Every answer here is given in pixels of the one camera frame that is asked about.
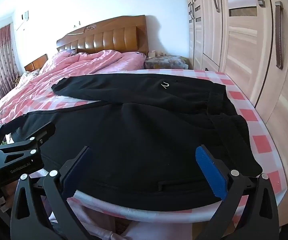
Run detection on floral pillow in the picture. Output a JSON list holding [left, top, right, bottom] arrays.
[[14, 70, 40, 88]]

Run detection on black pants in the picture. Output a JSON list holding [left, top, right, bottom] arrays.
[[7, 74, 263, 212]]

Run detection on wooden nightstand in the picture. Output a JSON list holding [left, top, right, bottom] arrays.
[[24, 54, 48, 72]]

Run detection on pink quilt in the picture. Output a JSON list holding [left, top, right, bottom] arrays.
[[0, 49, 146, 125]]

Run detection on floral cloth covered nightstand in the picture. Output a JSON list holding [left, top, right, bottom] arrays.
[[144, 56, 190, 70]]

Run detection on wooden bed headboard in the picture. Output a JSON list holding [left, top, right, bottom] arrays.
[[56, 15, 149, 55]]

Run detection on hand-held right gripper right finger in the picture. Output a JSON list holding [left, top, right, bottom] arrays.
[[195, 144, 281, 240]]

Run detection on pink checkered bed sheet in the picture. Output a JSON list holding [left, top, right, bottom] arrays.
[[21, 69, 288, 224]]

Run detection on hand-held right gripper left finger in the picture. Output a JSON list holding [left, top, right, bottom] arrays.
[[10, 145, 94, 240]]

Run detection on light wood wardrobe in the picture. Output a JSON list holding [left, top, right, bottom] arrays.
[[185, 0, 288, 220]]

